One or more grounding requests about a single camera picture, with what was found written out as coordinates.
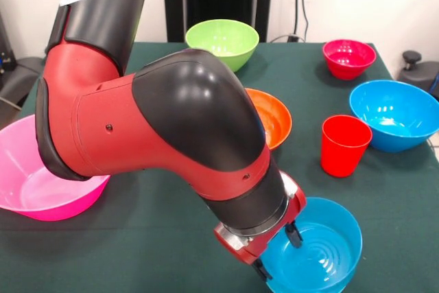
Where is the large pink bowl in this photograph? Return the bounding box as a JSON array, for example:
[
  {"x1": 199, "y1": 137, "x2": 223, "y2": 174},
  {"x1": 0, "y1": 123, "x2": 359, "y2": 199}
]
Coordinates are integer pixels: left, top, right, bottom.
[{"x1": 0, "y1": 114, "x2": 110, "y2": 222}]

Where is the dark green tablecloth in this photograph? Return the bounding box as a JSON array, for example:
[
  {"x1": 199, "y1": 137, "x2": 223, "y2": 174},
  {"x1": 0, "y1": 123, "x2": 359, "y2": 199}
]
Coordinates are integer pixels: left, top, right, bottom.
[{"x1": 0, "y1": 40, "x2": 439, "y2": 293}]

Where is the green bowl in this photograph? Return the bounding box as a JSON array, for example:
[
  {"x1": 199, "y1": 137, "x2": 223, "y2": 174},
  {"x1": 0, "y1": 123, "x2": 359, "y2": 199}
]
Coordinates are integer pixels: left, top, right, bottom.
[{"x1": 185, "y1": 19, "x2": 261, "y2": 73}]

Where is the small blue ridged bowl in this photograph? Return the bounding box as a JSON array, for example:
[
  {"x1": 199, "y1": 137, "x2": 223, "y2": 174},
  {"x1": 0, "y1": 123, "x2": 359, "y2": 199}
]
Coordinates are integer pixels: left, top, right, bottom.
[{"x1": 265, "y1": 272, "x2": 356, "y2": 293}]

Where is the large blue bowl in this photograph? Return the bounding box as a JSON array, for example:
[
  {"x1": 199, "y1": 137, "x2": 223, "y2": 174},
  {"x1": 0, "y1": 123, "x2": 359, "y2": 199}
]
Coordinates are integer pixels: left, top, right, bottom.
[{"x1": 348, "y1": 80, "x2": 439, "y2": 154}]

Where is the black pedestal foot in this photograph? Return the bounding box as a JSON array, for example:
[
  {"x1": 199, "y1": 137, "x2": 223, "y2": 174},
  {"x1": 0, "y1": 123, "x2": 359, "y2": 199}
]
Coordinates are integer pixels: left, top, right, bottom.
[
  {"x1": 397, "y1": 50, "x2": 439, "y2": 98},
  {"x1": 0, "y1": 56, "x2": 45, "y2": 108}
]

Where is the medium blue bowl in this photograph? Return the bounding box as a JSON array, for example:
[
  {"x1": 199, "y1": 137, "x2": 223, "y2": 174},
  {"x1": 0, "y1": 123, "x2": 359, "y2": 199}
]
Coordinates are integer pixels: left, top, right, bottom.
[{"x1": 262, "y1": 196, "x2": 364, "y2": 292}]

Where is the red cup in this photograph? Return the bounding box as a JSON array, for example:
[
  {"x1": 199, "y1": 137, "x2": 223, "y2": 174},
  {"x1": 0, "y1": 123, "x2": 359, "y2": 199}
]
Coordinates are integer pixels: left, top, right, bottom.
[{"x1": 320, "y1": 115, "x2": 373, "y2": 178}]

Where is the orange bowl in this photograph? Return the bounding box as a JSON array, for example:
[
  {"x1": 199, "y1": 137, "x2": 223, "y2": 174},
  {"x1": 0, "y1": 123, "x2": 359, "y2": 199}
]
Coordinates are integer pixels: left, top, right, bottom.
[{"x1": 245, "y1": 87, "x2": 294, "y2": 152}]

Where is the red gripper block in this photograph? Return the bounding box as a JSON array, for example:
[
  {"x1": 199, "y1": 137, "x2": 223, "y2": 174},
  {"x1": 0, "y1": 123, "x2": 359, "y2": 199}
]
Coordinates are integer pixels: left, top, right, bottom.
[{"x1": 214, "y1": 186, "x2": 307, "y2": 281}]

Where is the black equipment tower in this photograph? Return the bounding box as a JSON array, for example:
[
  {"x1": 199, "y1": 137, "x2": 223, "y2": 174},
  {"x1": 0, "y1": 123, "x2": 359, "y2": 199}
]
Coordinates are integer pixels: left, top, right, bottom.
[{"x1": 0, "y1": 11, "x2": 16, "y2": 91}]

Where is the small red bowl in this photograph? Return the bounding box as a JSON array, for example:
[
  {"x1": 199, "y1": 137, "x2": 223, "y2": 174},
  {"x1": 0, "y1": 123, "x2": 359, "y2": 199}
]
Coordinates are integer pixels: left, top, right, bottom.
[{"x1": 322, "y1": 39, "x2": 377, "y2": 81}]

